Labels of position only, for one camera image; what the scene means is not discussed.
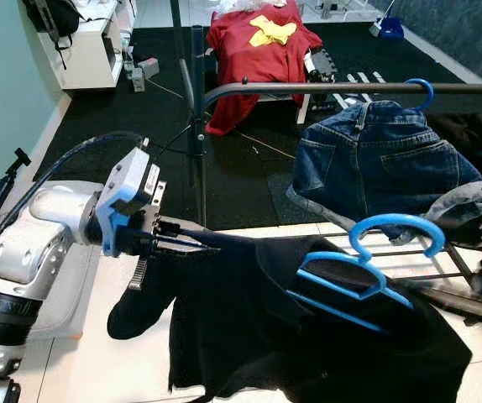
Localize black t-shirt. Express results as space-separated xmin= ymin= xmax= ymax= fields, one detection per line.
xmin=107 ymin=227 xmax=474 ymax=403

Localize black stick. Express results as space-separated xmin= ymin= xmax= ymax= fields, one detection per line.
xmin=0 ymin=149 xmax=32 ymax=238

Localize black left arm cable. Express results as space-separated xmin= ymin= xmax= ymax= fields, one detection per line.
xmin=0 ymin=130 xmax=149 ymax=286

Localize small blue box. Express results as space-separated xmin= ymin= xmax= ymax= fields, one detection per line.
xmin=369 ymin=17 xmax=406 ymax=40

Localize black bag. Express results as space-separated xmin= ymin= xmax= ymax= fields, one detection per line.
xmin=23 ymin=0 xmax=82 ymax=39

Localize black metal clothes rack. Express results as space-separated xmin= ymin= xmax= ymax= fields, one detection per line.
xmin=170 ymin=0 xmax=482 ymax=328

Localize small grey device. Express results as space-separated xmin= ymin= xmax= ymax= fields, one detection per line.
xmin=123 ymin=57 xmax=162 ymax=93

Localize white blue left wrist camera mount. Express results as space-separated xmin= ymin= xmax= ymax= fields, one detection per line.
xmin=94 ymin=144 xmax=165 ymax=257

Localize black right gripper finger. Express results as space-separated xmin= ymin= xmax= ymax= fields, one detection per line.
xmin=430 ymin=296 xmax=482 ymax=327
xmin=422 ymin=284 xmax=481 ymax=305

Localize blue denim jeans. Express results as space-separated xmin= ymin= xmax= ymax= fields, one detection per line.
xmin=287 ymin=99 xmax=482 ymax=244

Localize black floor mat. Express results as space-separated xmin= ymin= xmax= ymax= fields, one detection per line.
xmin=35 ymin=21 xmax=482 ymax=232

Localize white cabinet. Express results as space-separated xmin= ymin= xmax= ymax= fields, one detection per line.
xmin=23 ymin=0 xmax=137 ymax=92

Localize blue clothes hanger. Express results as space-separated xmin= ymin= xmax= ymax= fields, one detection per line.
xmin=403 ymin=77 xmax=437 ymax=114
xmin=287 ymin=212 xmax=448 ymax=335

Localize red shirt with yellow print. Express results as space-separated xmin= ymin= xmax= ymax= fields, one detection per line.
xmin=205 ymin=3 xmax=324 ymax=137

